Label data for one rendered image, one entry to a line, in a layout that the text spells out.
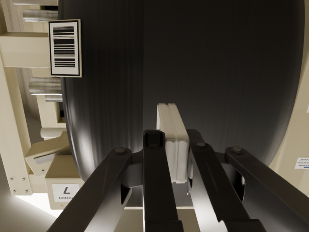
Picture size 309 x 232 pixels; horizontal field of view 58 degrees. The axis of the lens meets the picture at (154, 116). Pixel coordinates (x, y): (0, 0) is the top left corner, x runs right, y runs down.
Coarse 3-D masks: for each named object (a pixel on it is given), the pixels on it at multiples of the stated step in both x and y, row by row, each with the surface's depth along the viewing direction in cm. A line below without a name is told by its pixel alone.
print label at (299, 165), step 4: (300, 160) 60; (304, 160) 60; (308, 160) 60; (296, 164) 61; (300, 164) 61; (304, 164) 61; (308, 164) 61; (296, 168) 61; (300, 168) 61; (304, 168) 61; (308, 168) 61
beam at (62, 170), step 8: (56, 160) 101; (64, 160) 101; (72, 160) 101; (56, 168) 97; (64, 168) 97; (72, 168) 97; (48, 176) 93; (56, 176) 93; (64, 176) 93; (72, 176) 93; (48, 184) 94; (80, 184) 94; (48, 192) 95; (56, 208) 99; (64, 208) 99; (128, 208) 100; (136, 208) 100; (184, 208) 101; (192, 208) 101
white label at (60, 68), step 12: (48, 24) 30; (60, 24) 30; (72, 24) 29; (60, 36) 30; (72, 36) 29; (60, 48) 30; (72, 48) 30; (60, 60) 30; (72, 60) 30; (60, 72) 31; (72, 72) 30
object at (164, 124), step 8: (160, 104) 22; (160, 112) 20; (168, 112) 20; (160, 120) 19; (168, 120) 18; (160, 128) 18; (168, 128) 17; (168, 136) 16; (168, 144) 16; (168, 152) 16; (168, 160) 16
